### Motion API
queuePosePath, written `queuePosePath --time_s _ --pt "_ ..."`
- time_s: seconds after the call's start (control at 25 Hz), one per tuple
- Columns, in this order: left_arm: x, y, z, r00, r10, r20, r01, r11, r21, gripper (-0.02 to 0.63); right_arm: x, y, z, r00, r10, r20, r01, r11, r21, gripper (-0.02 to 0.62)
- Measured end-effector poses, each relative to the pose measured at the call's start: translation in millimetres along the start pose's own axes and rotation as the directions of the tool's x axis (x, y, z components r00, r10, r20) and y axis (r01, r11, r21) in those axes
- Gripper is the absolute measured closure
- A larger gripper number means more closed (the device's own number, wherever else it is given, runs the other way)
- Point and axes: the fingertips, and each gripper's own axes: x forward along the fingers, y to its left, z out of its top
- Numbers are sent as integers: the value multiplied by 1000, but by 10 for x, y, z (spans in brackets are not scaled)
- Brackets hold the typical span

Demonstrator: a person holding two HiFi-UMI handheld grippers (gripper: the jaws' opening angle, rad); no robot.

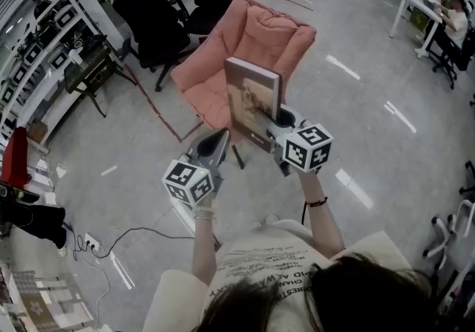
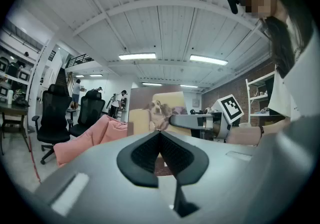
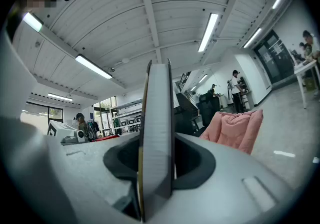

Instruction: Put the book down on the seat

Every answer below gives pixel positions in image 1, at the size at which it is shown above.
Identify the cardboard box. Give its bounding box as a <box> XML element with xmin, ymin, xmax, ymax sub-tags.
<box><xmin>26</xmin><ymin>120</ymin><xmax>49</xmax><ymax>145</ymax></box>

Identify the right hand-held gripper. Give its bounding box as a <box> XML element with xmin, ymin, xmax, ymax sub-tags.
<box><xmin>254</xmin><ymin>105</ymin><xmax>334</xmax><ymax>178</ymax></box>

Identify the white shelving rack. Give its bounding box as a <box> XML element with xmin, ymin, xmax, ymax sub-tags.
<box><xmin>0</xmin><ymin>0</ymin><xmax>125</xmax><ymax>153</ymax></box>

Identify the white office chair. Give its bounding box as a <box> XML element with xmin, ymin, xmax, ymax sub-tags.
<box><xmin>422</xmin><ymin>199</ymin><xmax>475</xmax><ymax>272</ymax></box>

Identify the white bead bracelet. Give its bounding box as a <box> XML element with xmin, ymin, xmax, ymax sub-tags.
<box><xmin>192</xmin><ymin>205</ymin><xmax>216</xmax><ymax>221</ymax></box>

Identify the person's right forearm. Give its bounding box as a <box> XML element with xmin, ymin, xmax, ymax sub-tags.
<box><xmin>298</xmin><ymin>170</ymin><xmax>346</xmax><ymax>261</ymax></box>

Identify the white power strip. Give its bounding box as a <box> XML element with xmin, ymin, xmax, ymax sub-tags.
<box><xmin>83</xmin><ymin>232</ymin><xmax>102</xmax><ymax>253</ymax></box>

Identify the person's white printed shirt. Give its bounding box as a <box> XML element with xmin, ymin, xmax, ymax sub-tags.
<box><xmin>142</xmin><ymin>218</ymin><xmax>420</xmax><ymax>332</ymax></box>

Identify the person's left forearm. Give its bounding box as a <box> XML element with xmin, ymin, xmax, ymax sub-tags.
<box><xmin>191</xmin><ymin>211</ymin><xmax>219</xmax><ymax>286</ymax></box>

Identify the brown cover book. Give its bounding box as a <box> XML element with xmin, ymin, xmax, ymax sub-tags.
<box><xmin>223</xmin><ymin>56</ymin><xmax>283</xmax><ymax>154</ymax></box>

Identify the black folding table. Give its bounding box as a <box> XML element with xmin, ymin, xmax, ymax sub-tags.
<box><xmin>63</xmin><ymin>44</ymin><xmax>137</xmax><ymax>119</ymax></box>

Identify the black cord bracelet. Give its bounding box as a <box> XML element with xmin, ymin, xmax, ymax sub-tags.
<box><xmin>304</xmin><ymin>195</ymin><xmax>329</xmax><ymax>209</ymax></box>

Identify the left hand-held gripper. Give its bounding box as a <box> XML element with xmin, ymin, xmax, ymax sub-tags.
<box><xmin>162</xmin><ymin>128</ymin><xmax>232</xmax><ymax>209</ymax></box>

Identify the black cable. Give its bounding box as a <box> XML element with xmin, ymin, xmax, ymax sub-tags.
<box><xmin>72</xmin><ymin>225</ymin><xmax>197</xmax><ymax>261</ymax></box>

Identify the patterned floor mat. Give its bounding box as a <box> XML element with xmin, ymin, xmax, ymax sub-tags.
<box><xmin>9</xmin><ymin>269</ymin><xmax>96</xmax><ymax>332</ymax></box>

